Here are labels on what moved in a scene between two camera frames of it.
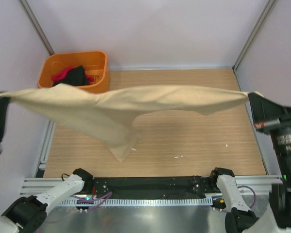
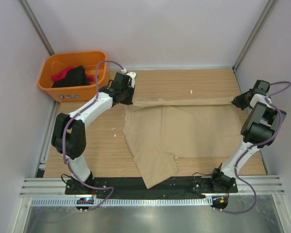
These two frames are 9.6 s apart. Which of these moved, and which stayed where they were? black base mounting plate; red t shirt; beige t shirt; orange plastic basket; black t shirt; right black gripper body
Moved: right black gripper body; beige t shirt
Stayed: black t shirt; black base mounting plate; red t shirt; orange plastic basket
